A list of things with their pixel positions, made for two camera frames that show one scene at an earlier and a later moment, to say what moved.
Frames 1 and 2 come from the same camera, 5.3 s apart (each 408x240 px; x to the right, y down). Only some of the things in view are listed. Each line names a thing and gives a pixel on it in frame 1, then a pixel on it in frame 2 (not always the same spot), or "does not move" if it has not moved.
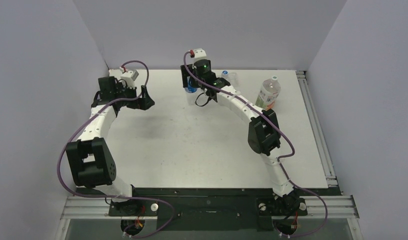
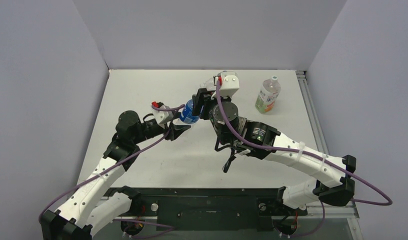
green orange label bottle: x=268 y=93 does not move
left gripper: x=142 y=103 → x=173 y=130
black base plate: x=218 y=209 does not move
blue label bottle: x=190 y=92 → x=186 y=115
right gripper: x=186 y=78 → x=201 y=105
